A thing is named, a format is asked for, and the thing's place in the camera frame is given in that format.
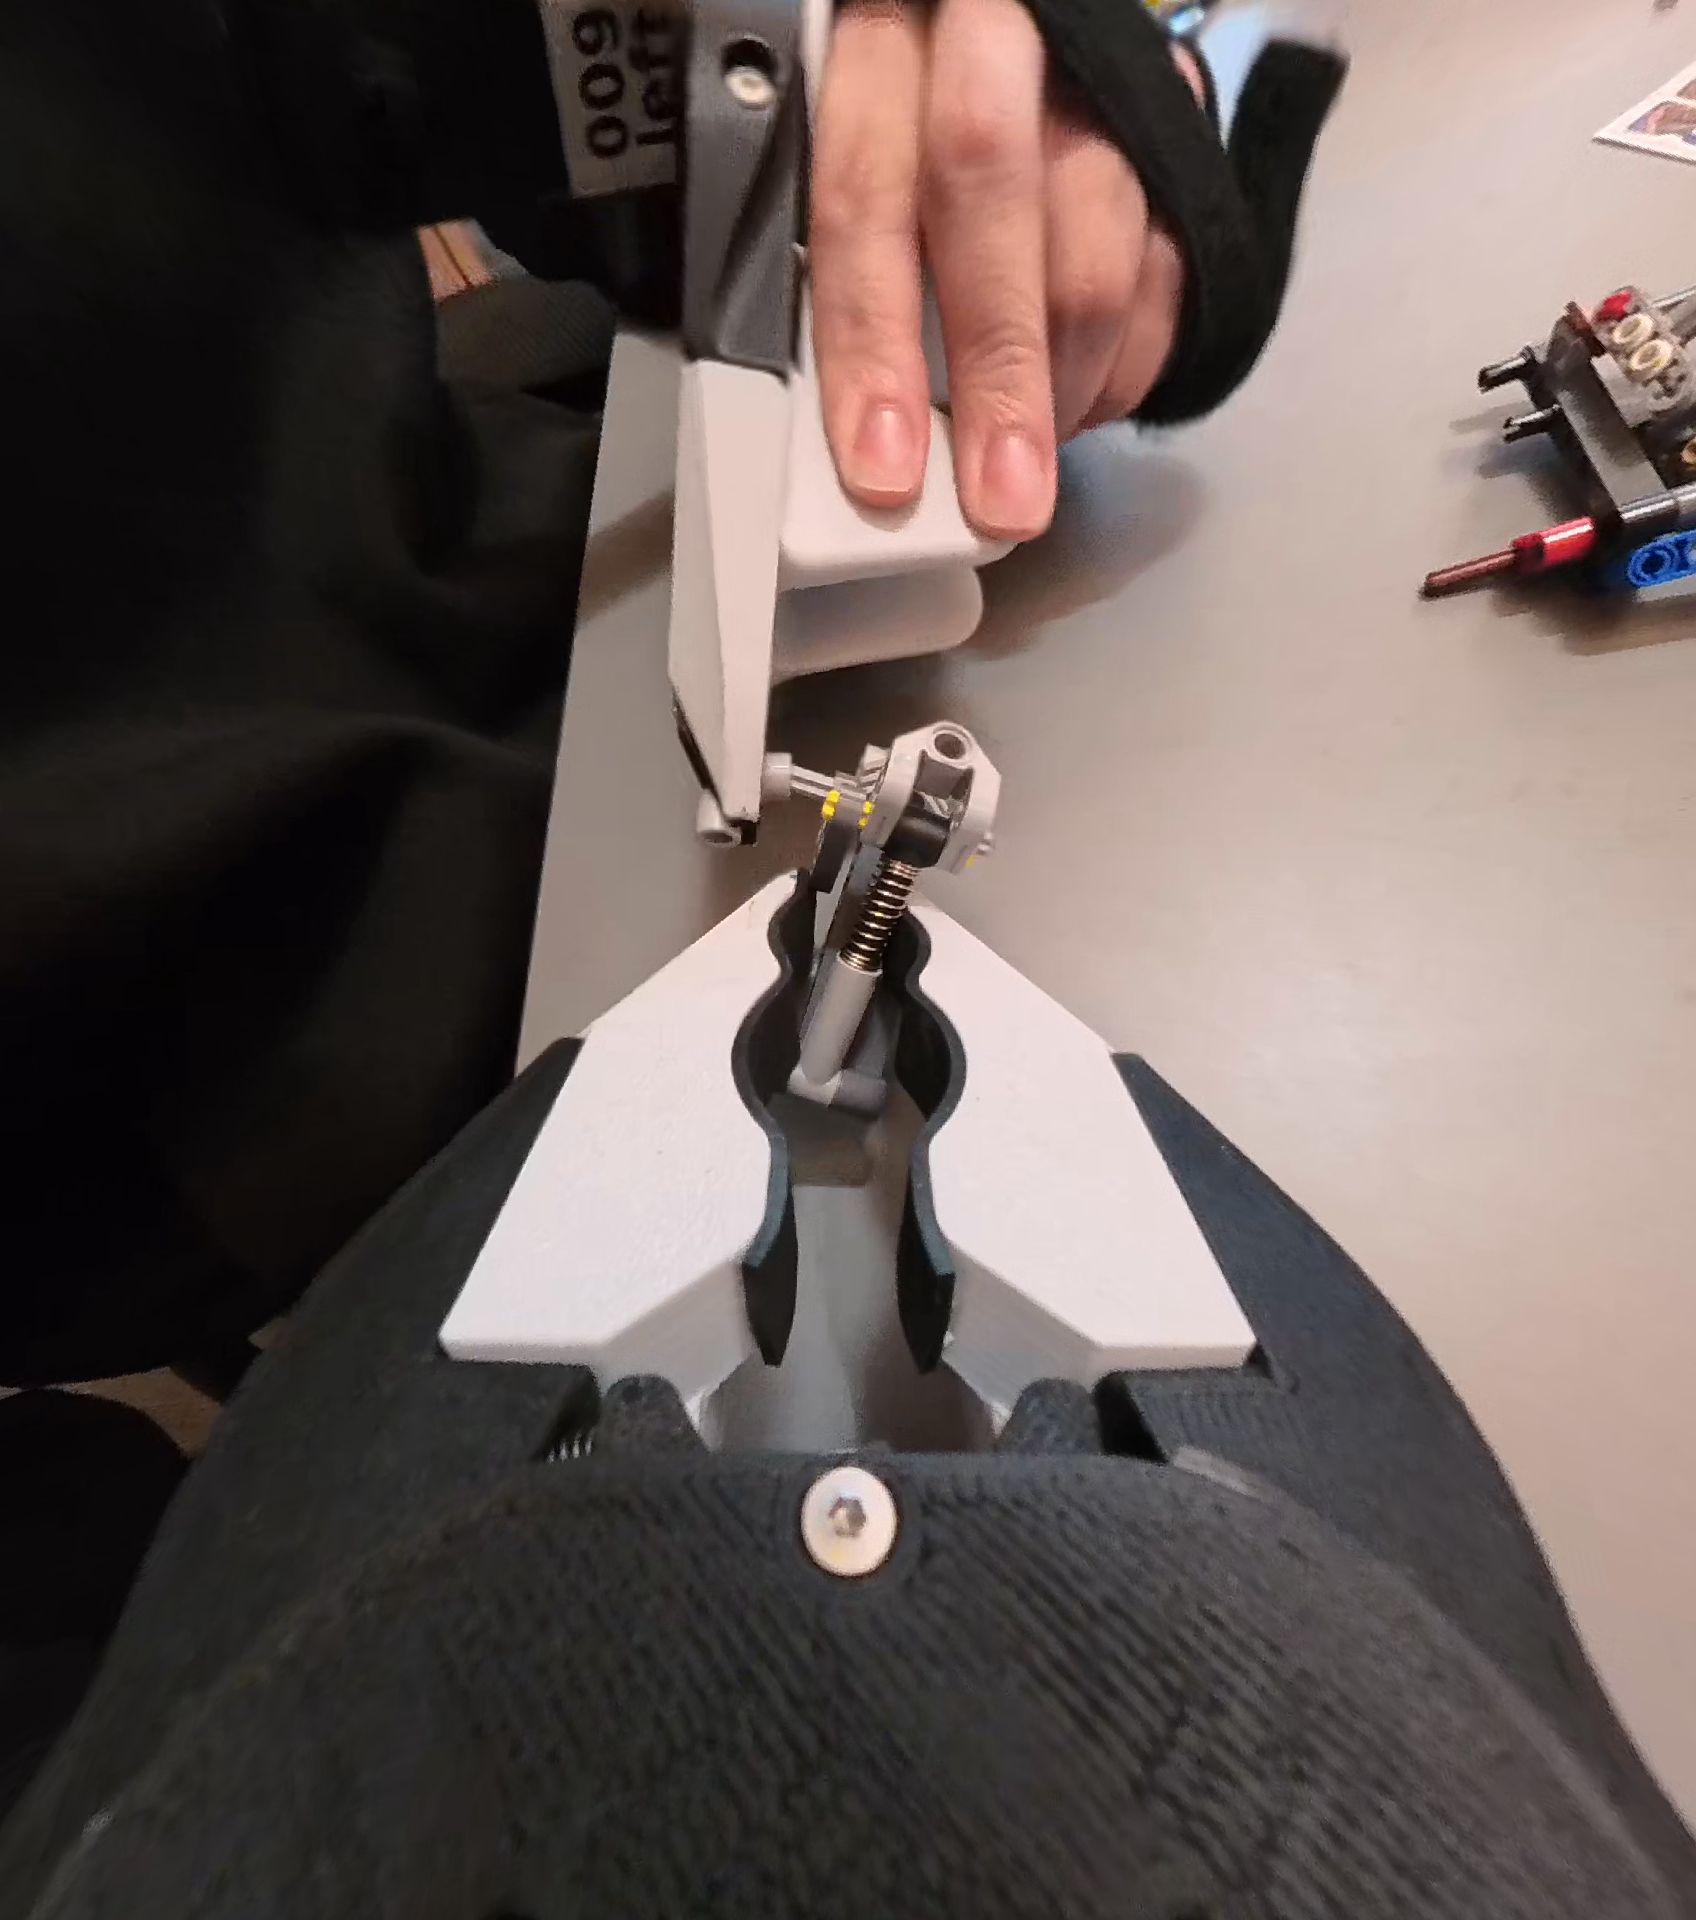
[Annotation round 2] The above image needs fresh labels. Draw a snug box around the toy shock absorber with spring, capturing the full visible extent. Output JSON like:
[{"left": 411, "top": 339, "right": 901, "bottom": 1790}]
[{"left": 793, "top": 855, "right": 939, "bottom": 1112}]

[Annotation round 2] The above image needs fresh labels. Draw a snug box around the person's black sweater torso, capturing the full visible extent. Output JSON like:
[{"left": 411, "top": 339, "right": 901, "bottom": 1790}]
[{"left": 0, "top": 0, "right": 618, "bottom": 1391}]

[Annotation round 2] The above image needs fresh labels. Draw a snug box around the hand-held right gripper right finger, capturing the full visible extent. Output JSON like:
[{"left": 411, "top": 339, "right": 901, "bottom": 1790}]
[{"left": 892, "top": 901, "right": 1261, "bottom": 1375}]

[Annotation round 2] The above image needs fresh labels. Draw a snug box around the toy car chassis assembly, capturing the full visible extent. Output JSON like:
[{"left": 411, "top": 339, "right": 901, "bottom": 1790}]
[{"left": 1417, "top": 224, "right": 1696, "bottom": 602}]

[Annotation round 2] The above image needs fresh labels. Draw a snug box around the curved grey toy piece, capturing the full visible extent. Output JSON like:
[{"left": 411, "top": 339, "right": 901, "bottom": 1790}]
[{"left": 694, "top": 751, "right": 835, "bottom": 846}]

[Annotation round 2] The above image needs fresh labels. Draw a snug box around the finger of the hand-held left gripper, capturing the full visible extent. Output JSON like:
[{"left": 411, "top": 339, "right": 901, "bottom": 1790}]
[{"left": 664, "top": 357, "right": 798, "bottom": 846}]

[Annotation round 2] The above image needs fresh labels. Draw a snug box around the person's left hand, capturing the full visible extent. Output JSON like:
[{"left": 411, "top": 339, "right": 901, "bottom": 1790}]
[{"left": 806, "top": 0, "right": 1189, "bottom": 542}]

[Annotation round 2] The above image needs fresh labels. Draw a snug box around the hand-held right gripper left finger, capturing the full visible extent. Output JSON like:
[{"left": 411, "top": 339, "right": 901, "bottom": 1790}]
[{"left": 437, "top": 877, "right": 806, "bottom": 1375}]

